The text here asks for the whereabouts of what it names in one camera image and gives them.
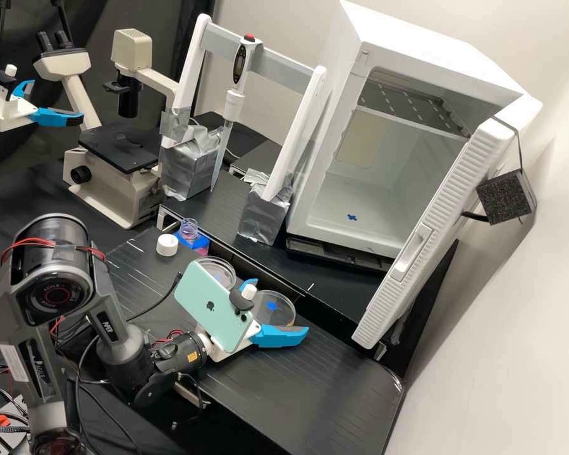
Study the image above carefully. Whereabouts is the right wrist camera phone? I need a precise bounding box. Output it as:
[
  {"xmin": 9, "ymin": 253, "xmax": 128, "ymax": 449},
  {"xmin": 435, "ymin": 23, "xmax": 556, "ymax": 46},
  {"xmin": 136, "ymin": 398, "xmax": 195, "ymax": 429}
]
[{"xmin": 174, "ymin": 260, "xmax": 262, "ymax": 355}]

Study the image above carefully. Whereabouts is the white cap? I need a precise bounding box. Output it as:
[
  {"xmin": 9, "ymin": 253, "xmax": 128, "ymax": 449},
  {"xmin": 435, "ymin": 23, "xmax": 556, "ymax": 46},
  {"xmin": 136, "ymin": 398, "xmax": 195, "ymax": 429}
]
[{"xmin": 155, "ymin": 234, "xmax": 180, "ymax": 258}]

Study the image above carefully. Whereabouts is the pipette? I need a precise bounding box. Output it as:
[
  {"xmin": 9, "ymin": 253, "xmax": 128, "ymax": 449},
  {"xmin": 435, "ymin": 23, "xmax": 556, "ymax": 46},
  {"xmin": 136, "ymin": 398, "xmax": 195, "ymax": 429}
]
[{"xmin": 210, "ymin": 35, "xmax": 265, "ymax": 193}]

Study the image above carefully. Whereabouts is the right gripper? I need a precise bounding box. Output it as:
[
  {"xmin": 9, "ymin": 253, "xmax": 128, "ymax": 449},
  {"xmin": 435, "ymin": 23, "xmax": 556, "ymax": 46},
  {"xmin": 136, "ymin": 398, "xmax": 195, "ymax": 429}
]
[{"xmin": 194, "ymin": 278, "xmax": 310, "ymax": 365}]

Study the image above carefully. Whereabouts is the black platform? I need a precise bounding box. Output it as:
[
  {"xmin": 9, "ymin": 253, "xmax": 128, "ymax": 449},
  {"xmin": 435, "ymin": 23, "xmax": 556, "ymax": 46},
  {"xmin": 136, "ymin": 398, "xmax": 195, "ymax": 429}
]
[
  {"xmin": 228, "ymin": 139, "xmax": 291, "ymax": 182},
  {"xmin": 156, "ymin": 166, "xmax": 395, "ymax": 334},
  {"xmin": 94, "ymin": 227, "xmax": 405, "ymax": 455}
]

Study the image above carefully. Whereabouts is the white pipette stand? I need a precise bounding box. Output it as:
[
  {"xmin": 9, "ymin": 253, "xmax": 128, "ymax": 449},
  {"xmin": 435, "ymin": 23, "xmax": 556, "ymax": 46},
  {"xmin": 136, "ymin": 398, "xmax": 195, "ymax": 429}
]
[{"xmin": 158, "ymin": 13, "xmax": 334, "ymax": 246}]

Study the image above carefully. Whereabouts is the small bottle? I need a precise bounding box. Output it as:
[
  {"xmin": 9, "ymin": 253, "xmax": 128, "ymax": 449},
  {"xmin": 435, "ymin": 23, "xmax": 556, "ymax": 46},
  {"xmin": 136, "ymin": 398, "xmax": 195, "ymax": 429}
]
[{"xmin": 180, "ymin": 217, "xmax": 200, "ymax": 243}]

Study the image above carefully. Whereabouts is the white incubator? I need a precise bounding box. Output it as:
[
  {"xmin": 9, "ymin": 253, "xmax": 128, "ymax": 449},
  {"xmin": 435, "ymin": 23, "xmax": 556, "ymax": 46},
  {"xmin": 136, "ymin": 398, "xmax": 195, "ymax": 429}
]
[{"xmin": 284, "ymin": 0, "xmax": 525, "ymax": 267}]

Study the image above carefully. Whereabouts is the petri dish lid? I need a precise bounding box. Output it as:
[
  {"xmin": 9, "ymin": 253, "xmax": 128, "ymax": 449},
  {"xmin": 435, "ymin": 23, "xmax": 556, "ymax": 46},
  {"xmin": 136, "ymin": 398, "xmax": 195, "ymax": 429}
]
[{"xmin": 253, "ymin": 289, "xmax": 298, "ymax": 329}]

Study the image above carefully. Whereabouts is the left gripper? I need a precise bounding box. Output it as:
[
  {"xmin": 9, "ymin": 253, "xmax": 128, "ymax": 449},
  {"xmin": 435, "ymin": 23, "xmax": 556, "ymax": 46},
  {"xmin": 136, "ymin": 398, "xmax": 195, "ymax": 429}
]
[{"xmin": 0, "ymin": 79, "xmax": 85, "ymax": 132}]

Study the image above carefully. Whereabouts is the petri dish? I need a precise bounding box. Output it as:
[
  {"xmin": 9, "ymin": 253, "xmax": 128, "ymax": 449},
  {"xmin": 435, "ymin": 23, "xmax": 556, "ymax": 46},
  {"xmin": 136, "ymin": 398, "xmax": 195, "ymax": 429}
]
[{"xmin": 195, "ymin": 255, "xmax": 238, "ymax": 291}]

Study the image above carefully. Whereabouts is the blue bottle holder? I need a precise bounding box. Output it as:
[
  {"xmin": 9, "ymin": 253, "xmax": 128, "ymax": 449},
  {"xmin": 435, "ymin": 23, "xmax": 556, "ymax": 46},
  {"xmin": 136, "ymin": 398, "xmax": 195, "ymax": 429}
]
[{"xmin": 174, "ymin": 231, "xmax": 212, "ymax": 253}]

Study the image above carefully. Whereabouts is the black cable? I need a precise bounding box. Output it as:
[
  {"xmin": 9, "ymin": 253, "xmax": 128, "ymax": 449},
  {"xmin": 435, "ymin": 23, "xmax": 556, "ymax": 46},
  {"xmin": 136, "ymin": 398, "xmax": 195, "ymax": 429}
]
[{"xmin": 122, "ymin": 271, "xmax": 182, "ymax": 324}]

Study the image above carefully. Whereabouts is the incubator door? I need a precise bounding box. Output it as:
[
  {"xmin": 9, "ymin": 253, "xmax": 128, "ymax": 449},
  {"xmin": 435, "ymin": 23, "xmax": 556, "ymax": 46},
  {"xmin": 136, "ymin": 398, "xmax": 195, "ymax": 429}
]
[{"xmin": 350, "ymin": 94, "xmax": 544, "ymax": 351}]

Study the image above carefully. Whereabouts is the cream microscope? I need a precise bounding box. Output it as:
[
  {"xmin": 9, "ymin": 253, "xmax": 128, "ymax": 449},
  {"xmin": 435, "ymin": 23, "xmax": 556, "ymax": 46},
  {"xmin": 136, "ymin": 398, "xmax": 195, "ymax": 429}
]
[{"xmin": 32, "ymin": 28, "xmax": 182, "ymax": 231}]

